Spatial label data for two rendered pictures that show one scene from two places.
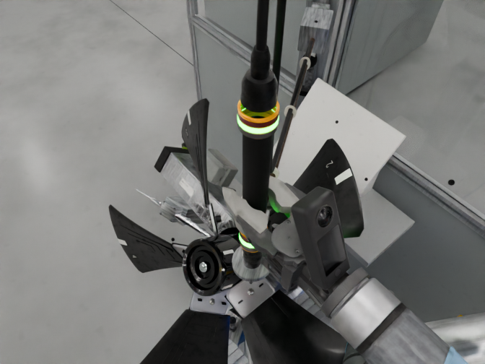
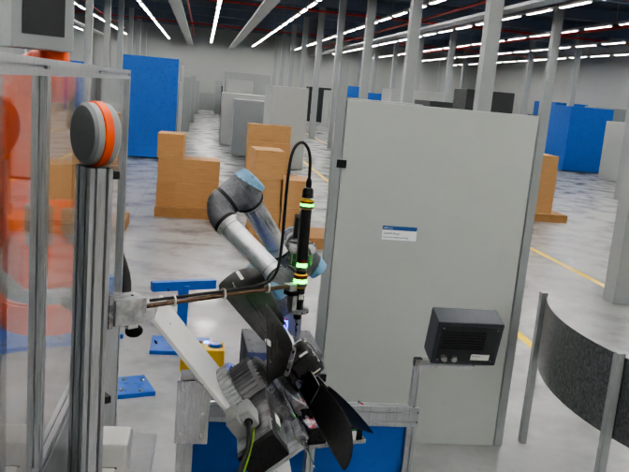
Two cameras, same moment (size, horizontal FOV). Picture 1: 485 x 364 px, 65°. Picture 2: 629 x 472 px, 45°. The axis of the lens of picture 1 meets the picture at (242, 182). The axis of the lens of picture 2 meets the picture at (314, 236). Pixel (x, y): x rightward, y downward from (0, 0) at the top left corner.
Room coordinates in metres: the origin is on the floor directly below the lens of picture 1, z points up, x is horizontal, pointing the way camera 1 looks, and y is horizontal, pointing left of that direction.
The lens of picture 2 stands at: (2.31, 1.24, 2.03)
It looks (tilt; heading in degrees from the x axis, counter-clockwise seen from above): 11 degrees down; 211
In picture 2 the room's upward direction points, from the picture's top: 5 degrees clockwise
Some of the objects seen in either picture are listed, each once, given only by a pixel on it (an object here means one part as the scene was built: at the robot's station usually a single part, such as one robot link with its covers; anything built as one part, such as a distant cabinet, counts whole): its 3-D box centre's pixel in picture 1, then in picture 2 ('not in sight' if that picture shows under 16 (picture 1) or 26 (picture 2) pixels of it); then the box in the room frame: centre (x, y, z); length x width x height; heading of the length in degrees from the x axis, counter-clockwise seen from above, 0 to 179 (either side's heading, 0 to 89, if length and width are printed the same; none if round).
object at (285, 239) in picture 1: (312, 263); (298, 250); (0.22, -0.09, 1.51); 0.12 x 0.08 x 0.09; 39
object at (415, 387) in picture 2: not in sight; (416, 382); (-0.31, 0.16, 0.96); 0.03 x 0.03 x 0.20; 39
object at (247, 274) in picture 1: (253, 245); (297, 297); (0.31, -0.02, 1.38); 0.09 x 0.07 x 0.10; 164
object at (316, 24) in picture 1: (315, 29); (123, 309); (0.90, -0.19, 1.42); 0.10 x 0.07 x 0.08; 164
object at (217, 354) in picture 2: not in sight; (202, 358); (0.21, -0.47, 1.02); 0.16 x 0.10 x 0.11; 129
